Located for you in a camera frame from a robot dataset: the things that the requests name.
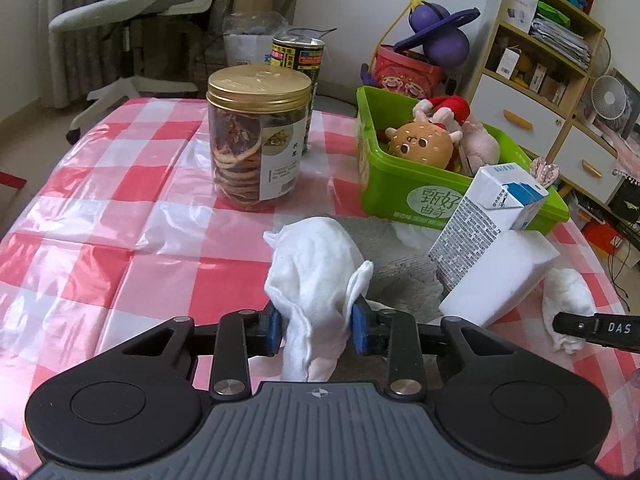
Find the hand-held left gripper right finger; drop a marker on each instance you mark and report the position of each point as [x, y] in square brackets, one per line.
[359, 330]

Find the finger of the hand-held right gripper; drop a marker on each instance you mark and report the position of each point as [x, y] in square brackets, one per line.
[572, 324]

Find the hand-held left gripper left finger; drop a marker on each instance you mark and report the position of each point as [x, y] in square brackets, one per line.
[274, 330]

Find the white sock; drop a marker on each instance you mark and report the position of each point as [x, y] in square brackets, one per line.
[310, 280]
[570, 295]

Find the green plastic bin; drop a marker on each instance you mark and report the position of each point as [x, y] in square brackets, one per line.
[395, 190]

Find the burger plush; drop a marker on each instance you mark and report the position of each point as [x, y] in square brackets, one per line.
[425, 142]

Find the pink fluffy plush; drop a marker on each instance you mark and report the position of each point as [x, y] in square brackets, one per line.
[480, 145]

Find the red santa plush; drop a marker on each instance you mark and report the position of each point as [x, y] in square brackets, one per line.
[450, 107]

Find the grey fluffy cloth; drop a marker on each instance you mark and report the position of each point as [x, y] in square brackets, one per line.
[395, 260]

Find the white foam block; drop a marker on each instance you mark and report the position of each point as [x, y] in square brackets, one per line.
[500, 280]

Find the red box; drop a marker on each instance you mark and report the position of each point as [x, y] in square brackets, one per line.
[602, 235]

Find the black printed bag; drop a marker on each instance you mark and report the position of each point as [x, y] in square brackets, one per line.
[625, 200]

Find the blue white milk carton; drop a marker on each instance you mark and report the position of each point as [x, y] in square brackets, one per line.
[480, 220]

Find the low wooden drawer cabinet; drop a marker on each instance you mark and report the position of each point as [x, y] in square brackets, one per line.
[585, 160]

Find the pink printed cloth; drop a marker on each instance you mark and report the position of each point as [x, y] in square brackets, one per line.
[627, 155]

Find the pink checkered tablecloth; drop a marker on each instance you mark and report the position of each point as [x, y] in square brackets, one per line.
[125, 210]

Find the tall wooden shelf cabinet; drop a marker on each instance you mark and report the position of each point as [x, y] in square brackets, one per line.
[520, 115]

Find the white desk fan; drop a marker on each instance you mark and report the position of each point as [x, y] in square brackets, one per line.
[612, 97]

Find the brown shelf boxes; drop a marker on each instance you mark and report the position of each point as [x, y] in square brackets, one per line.
[547, 85]

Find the clear jar with gold lid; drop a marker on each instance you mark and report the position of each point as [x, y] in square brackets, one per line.
[260, 90]

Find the red printed bucket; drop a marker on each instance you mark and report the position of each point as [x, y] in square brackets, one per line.
[400, 70]

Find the small white box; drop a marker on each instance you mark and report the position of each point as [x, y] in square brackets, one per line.
[507, 62]

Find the grey standing fan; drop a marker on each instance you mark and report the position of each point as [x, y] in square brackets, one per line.
[603, 55]

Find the black printed can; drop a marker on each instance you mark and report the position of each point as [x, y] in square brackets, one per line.
[300, 55]

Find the stack of papers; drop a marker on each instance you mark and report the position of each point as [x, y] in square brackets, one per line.
[560, 40]

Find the purple bouncing ball toy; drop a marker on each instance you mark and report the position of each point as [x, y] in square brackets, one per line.
[445, 45]

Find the clear plastic bag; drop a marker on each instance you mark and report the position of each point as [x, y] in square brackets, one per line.
[255, 22]

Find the green paper bag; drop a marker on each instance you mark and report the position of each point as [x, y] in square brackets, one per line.
[552, 12]

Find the white printed box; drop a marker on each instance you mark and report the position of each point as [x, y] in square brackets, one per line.
[520, 5]

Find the grey pleated curtain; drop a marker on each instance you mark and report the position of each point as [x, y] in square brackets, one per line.
[60, 60]

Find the grey office chair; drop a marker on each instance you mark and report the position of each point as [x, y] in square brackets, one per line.
[125, 0]

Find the dark picture frame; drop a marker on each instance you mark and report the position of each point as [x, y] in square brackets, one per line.
[632, 125]

